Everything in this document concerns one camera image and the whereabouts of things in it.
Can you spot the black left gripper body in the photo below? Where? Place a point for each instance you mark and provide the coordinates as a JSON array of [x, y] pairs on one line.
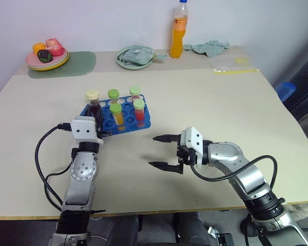
[[100, 129]]

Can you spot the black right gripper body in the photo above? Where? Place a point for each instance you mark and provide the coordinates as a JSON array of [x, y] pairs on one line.
[[186, 156]]

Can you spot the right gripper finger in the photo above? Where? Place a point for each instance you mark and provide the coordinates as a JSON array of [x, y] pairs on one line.
[[169, 168], [168, 138]]

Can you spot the dark red tube cream cap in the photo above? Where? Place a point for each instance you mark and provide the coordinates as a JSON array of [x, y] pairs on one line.
[[94, 107]]

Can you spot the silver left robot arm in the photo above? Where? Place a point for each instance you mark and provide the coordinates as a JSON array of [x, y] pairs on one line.
[[79, 174]]

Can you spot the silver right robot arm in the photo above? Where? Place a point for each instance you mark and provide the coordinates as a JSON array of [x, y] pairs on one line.
[[249, 179]]

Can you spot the green capped orange test tube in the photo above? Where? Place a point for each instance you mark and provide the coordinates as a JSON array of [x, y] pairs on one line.
[[117, 115]]

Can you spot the green capped yellow test tube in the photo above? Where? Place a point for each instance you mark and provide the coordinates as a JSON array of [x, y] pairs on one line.
[[113, 93]]

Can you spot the blue test tube rack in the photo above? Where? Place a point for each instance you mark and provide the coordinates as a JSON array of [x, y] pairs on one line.
[[129, 120]]

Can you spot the green capped red test tube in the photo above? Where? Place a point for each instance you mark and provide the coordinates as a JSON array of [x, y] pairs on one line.
[[139, 111], [134, 91]]

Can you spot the green rounded placemat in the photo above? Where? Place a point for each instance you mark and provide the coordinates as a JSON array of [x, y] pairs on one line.
[[79, 64]]

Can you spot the light green round plate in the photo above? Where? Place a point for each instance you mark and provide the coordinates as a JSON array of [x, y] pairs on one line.
[[133, 66]]

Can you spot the dark grey rounded shape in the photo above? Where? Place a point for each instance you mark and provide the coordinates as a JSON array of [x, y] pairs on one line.
[[191, 229], [123, 230]]

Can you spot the yellow plate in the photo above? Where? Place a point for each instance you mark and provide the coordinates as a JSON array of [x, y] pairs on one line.
[[54, 67]]

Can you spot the grey green zip pouch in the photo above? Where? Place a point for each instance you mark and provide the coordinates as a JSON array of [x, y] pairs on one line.
[[137, 54]]

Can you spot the dark toy mangosteen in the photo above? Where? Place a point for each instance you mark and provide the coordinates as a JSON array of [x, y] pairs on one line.
[[44, 56]]

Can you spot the pink toy peach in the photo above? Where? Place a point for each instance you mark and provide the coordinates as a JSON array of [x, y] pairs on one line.
[[55, 46]]

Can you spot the stack of plates with fruit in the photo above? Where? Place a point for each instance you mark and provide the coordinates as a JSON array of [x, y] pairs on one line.
[[32, 61]]

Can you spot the orange toy pepper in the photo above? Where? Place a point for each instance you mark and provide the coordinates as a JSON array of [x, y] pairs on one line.
[[38, 48]]

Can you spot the orange drink plastic bottle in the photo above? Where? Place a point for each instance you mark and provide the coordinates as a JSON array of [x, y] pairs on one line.
[[177, 43]]

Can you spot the clear bag yellow strip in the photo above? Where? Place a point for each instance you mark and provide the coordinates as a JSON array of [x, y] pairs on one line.
[[233, 67]]

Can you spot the light green crumpled cloth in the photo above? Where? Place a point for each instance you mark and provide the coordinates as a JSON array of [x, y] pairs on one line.
[[208, 48]]

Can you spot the blue water jug cap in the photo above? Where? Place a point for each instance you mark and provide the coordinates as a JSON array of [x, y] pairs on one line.
[[285, 91]]

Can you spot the black textured panel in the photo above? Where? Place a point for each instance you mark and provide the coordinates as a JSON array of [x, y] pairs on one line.
[[306, 84]]

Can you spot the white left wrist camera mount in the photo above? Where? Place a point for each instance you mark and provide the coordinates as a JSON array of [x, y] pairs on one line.
[[83, 130]]

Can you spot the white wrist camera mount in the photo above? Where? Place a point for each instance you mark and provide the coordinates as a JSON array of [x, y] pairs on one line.
[[193, 141], [83, 130]]

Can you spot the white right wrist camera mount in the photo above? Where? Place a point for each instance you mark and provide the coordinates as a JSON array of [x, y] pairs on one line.
[[193, 141]]

